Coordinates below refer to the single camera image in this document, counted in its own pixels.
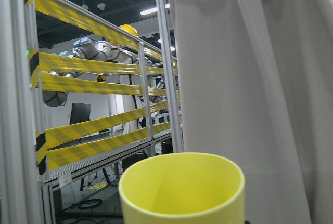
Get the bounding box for yellow plastic cup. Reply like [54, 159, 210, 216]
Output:
[119, 152, 245, 223]

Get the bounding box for background robot arms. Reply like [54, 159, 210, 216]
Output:
[41, 36, 180, 108]

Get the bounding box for yellow hard hat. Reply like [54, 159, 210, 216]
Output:
[109, 24, 138, 46]

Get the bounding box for black monitor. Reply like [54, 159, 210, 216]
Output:
[69, 103, 91, 125]

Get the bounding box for white curtain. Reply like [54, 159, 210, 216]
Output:
[170, 0, 332, 223]

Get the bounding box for yellow striped safety barrier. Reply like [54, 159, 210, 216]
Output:
[25, 0, 181, 174]

